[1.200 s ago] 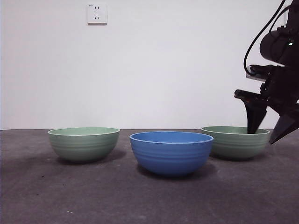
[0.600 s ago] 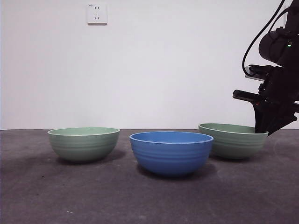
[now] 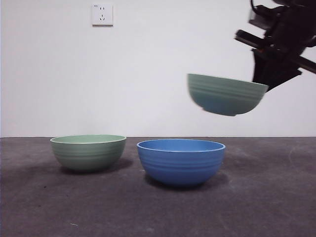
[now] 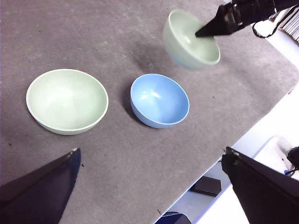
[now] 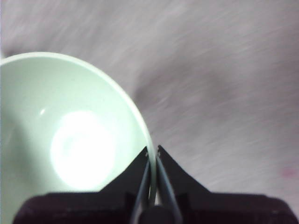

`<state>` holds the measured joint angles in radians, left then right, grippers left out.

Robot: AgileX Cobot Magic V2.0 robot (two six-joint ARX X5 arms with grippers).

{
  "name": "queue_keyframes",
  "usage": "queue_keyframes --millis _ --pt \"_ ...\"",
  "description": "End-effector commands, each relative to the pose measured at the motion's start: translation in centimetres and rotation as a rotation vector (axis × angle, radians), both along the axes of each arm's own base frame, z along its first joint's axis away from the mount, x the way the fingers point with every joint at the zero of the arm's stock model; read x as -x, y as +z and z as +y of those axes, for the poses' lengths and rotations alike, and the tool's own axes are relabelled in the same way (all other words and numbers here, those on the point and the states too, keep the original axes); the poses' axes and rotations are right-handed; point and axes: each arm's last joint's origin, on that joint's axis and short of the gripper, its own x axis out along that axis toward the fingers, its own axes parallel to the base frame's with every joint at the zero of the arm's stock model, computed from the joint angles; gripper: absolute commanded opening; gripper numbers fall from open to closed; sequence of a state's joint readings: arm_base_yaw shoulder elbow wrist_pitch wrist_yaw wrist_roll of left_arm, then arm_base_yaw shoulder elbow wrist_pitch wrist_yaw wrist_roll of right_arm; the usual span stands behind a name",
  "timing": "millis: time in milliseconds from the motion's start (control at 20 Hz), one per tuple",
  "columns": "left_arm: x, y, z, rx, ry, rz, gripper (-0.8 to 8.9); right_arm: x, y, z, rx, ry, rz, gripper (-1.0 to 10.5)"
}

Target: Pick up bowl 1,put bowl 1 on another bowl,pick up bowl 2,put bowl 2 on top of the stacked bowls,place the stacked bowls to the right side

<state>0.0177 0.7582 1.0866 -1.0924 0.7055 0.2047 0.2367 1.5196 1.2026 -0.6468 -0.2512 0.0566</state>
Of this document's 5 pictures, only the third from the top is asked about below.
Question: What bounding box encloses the green ribbed bowl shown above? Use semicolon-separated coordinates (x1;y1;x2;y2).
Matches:
49;134;127;173
187;73;270;118

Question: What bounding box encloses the blue ribbed bowl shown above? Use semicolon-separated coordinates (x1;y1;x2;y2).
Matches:
136;139;226;187

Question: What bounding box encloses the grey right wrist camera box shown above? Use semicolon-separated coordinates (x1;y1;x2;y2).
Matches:
248;5;263;26

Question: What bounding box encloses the white wall socket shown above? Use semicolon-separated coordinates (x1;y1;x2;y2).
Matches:
92;3;114;27

